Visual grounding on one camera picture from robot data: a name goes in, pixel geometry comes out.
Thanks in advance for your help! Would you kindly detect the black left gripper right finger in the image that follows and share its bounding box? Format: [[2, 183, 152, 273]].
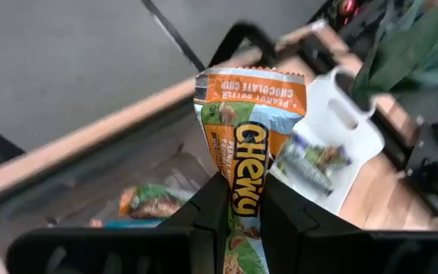
[[259, 173, 361, 274]]

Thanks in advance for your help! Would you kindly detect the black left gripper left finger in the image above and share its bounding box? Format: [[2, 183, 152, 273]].
[[157, 170, 230, 274]]

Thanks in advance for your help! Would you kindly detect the purple wrapper granola bar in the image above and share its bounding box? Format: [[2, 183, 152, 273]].
[[279, 146, 336, 199], [304, 144, 353, 172]]

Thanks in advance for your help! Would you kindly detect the dark grey plastic bin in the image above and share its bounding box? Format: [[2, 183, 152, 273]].
[[0, 97, 220, 237]]

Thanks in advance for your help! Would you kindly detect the white plastic bin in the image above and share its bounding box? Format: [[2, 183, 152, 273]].
[[270, 66, 386, 216]]

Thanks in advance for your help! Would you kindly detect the green spiky plant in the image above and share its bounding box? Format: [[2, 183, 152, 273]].
[[350, 0, 438, 104]]

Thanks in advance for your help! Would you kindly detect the black curved bracket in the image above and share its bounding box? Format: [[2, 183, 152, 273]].
[[207, 21, 277, 70]]

